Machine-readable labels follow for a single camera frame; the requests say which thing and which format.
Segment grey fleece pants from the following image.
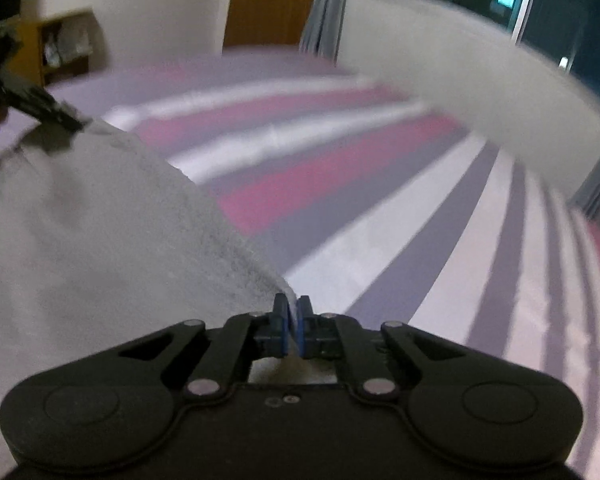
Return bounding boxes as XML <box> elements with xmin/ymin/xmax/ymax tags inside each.
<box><xmin>0</xmin><ymin>122</ymin><xmax>288</xmax><ymax>475</ymax></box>

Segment wooden shelf unit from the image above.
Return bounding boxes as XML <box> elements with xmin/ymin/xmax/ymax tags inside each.
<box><xmin>0</xmin><ymin>8</ymin><xmax>99</xmax><ymax>87</ymax></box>

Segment striped pink purple bedsheet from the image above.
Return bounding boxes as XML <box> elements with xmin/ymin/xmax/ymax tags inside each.
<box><xmin>0</xmin><ymin>49</ymin><xmax>600</xmax><ymax>480</ymax></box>

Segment brown wooden door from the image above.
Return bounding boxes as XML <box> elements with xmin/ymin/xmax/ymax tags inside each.
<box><xmin>222</xmin><ymin>0</ymin><xmax>314</xmax><ymax>48</ymax></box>

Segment grey left curtain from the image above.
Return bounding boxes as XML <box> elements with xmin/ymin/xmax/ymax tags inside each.
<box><xmin>299</xmin><ymin>0</ymin><xmax>347</xmax><ymax>62</ymax></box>

